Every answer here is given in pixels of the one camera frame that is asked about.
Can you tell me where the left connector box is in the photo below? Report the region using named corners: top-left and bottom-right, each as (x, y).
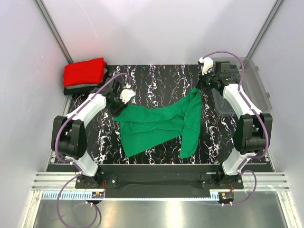
top-left (92, 191), bottom-right (105, 199)

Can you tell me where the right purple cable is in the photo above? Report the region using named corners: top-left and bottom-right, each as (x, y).
top-left (201, 50), bottom-right (270, 205)

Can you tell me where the aluminium frame rail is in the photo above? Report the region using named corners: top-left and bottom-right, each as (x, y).
top-left (32, 172), bottom-right (289, 191)

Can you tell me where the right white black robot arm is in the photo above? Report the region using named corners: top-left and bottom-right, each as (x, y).
top-left (197, 57), bottom-right (273, 188)

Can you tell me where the right connector box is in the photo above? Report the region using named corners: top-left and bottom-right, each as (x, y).
top-left (219, 191), bottom-right (234, 202)

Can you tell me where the folded red t shirt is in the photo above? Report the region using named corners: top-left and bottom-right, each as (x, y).
top-left (63, 57), bottom-right (107, 87)

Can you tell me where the connector box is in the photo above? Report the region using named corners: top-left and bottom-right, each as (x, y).
top-left (219, 191), bottom-right (234, 202)
top-left (92, 191), bottom-right (105, 199)

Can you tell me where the green t shirt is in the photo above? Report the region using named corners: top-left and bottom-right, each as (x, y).
top-left (114, 88), bottom-right (202, 158)

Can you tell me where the clear plastic bin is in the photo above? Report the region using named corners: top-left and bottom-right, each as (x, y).
top-left (212, 57), bottom-right (271, 117)

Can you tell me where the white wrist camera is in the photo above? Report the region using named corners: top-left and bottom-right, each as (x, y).
top-left (119, 84), bottom-right (135, 104)
top-left (198, 57), bottom-right (214, 75)

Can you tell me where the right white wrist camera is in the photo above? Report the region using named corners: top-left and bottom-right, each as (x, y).
top-left (198, 57), bottom-right (214, 75)

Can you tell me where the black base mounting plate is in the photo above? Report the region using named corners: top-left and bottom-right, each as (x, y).
top-left (76, 164), bottom-right (244, 190)

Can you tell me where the purple cable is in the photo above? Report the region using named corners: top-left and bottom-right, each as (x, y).
top-left (54, 72), bottom-right (133, 227)
top-left (201, 50), bottom-right (270, 205)

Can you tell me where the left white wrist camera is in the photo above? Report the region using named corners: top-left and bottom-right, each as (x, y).
top-left (119, 84), bottom-right (135, 104)

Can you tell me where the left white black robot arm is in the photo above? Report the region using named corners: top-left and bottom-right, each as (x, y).
top-left (51, 80), bottom-right (127, 188)

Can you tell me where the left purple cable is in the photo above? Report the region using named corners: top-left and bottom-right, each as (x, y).
top-left (54, 72), bottom-right (133, 227)

